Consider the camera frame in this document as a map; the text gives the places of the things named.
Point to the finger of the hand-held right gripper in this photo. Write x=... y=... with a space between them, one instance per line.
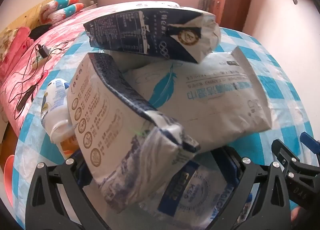
x=311 y=143
x=285 y=152

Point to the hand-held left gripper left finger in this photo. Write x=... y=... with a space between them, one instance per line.
x=74 y=170

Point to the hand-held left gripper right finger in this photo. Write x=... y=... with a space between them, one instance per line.
x=231 y=170

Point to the crushed white blue milk carton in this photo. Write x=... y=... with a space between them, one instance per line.
x=100 y=119

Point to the orange plastic bin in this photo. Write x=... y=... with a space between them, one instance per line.
x=8 y=177

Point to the orange packet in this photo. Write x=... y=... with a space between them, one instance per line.
x=71 y=147

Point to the blue white printed packet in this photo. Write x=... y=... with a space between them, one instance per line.
x=195 y=195

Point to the white plastic bottle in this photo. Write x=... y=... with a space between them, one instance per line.
x=56 y=99

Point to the white wet wipes pack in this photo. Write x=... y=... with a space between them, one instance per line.
x=212 y=94

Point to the black power bank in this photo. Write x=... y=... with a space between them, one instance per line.
x=26 y=98

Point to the white power strip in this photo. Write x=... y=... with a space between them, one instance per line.
x=41 y=61

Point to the black charger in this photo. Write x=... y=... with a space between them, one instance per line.
x=43 y=51

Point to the pink fleece pillow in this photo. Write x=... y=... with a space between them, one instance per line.
x=17 y=44

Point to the black cloth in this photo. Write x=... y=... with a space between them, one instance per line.
x=40 y=31

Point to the pink printed blanket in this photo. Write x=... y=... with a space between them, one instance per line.
x=70 y=24

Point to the floral pillow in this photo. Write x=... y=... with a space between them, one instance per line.
x=6 y=41

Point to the dark blue milk carton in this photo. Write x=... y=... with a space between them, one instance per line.
x=125 y=29

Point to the brown wooden cabinet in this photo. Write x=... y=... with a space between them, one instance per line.
x=235 y=2

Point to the yellow wooden headboard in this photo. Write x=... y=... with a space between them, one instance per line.
x=25 y=12

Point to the white side table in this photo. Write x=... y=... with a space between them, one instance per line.
x=92 y=4

